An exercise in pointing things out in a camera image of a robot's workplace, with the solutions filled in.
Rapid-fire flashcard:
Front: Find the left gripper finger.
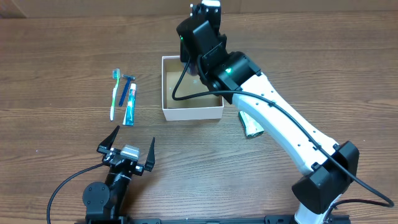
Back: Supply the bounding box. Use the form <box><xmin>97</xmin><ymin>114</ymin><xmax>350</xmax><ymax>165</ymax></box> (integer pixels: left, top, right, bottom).
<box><xmin>144</xmin><ymin>138</ymin><xmax>155</xmax><ymax>172</ymax></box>
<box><xmin>98</xmin><ymin>125</ymin><xmax>120</xmax><ymax>150</ymax></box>

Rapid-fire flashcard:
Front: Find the teal toothpaste tube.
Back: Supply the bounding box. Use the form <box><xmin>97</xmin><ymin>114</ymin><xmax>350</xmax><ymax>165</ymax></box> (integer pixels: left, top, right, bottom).
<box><xmin>123</xmin><ymin>83</ymin><xmax>136</xmax><ymax>126</ymax></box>

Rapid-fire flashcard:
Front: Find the blue disposable razor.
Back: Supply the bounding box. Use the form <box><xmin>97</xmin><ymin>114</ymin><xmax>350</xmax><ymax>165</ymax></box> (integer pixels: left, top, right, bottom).
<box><xmin>118</xmin><ymin>74</ymin><xmax>136</xmax><ymax>106</ymax></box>

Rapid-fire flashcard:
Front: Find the green white toothbrush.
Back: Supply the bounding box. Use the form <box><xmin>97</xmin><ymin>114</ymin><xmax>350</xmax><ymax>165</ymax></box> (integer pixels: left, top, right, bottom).
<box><xmin>109</xmin><ymin>68</ymin><xmax>121</xmax><ymax>121</ymax></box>

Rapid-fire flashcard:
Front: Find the green white soap packet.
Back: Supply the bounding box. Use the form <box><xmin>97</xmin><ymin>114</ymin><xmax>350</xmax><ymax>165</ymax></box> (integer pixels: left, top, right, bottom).
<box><xmin>238</xmin><ymin>111</ymin><xmax>264</xmax><ymax>138</ymax></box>

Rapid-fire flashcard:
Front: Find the clear dark liquid bottle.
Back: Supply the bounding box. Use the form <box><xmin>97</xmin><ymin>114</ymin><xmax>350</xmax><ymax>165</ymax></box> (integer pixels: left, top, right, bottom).
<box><xmin>187</xmin><ymin>62</ymin><xmax>198</xmax><ymax>76</ymax></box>

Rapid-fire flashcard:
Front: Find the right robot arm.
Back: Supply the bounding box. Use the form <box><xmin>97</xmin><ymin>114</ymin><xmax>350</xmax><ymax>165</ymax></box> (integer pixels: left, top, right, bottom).
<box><xmin>177</xmin><ymin>1</ymin><xmax>359</xmax><ymax>223</ymax></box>

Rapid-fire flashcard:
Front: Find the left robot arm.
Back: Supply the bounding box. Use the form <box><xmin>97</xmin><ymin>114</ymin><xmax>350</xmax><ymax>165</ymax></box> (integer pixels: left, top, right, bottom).
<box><xmin>82</xmin><ymin>126</ymin><xmax>155</xmax><ymax>223</ymax></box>

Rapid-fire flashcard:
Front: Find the white cardboard box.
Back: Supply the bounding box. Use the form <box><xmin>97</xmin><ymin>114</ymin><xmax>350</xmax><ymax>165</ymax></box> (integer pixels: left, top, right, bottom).
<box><xmin>162</xmin><ymin>55</ymin><xmax>224</xmax><ymax>121</ymax></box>

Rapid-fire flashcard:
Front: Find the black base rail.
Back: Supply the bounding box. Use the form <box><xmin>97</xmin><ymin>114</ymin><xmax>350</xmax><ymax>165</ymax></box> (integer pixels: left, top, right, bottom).
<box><xmin>74</xmin><ymin>214</ymin><xmax>352</xmax><ymax>224</ymax></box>

